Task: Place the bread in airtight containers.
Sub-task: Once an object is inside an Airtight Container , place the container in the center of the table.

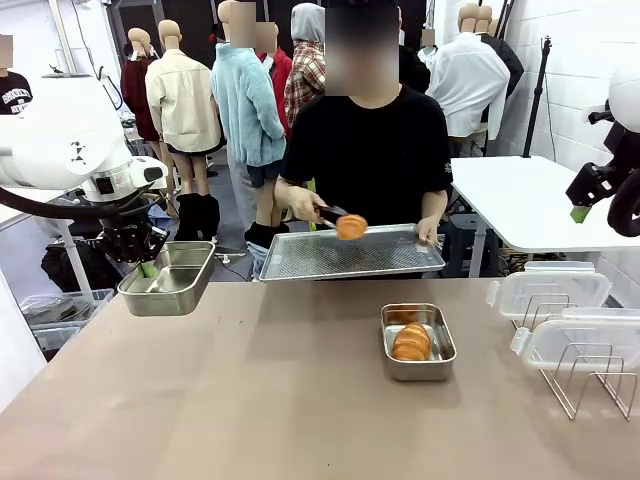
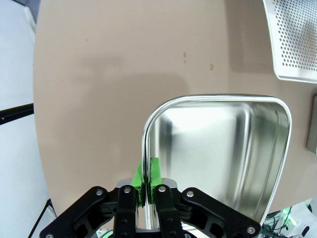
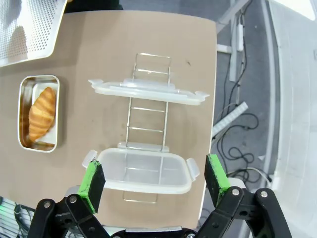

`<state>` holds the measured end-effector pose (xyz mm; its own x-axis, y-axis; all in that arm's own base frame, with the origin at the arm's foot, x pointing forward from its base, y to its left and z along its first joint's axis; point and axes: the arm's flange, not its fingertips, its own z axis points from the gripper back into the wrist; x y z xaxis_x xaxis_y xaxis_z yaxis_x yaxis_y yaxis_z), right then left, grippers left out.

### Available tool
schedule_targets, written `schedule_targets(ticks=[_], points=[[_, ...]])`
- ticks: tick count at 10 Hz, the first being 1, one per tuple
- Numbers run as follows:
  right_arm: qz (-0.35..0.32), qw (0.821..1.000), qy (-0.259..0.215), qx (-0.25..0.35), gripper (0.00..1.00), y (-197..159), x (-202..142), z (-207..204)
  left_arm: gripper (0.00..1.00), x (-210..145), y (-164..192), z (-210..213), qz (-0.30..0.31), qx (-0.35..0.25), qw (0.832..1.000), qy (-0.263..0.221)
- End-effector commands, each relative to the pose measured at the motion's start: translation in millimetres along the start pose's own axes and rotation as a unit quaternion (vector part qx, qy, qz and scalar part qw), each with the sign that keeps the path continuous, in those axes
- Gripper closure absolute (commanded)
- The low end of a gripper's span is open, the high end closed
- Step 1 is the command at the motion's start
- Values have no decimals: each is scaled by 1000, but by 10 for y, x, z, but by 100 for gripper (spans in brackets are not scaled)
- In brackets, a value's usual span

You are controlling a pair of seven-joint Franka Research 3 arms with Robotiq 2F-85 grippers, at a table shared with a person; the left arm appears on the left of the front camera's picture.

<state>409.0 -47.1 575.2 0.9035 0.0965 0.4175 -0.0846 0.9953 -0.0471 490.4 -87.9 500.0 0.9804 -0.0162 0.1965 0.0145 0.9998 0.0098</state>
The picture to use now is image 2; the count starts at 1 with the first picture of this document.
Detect steel rectangular container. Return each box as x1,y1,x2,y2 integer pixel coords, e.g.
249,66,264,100
141,93,292,230
306,93,317,155

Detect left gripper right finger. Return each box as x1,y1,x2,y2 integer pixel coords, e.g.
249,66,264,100
149,157,262,238

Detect white perforated tray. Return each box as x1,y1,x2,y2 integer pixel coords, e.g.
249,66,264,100
262,0,317,84

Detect black metal bar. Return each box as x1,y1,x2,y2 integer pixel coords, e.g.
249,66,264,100
0,103,34,126

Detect white device below table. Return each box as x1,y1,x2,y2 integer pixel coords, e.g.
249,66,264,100
284,199,317,238

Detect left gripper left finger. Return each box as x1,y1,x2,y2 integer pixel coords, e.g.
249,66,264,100
39,158,150,238

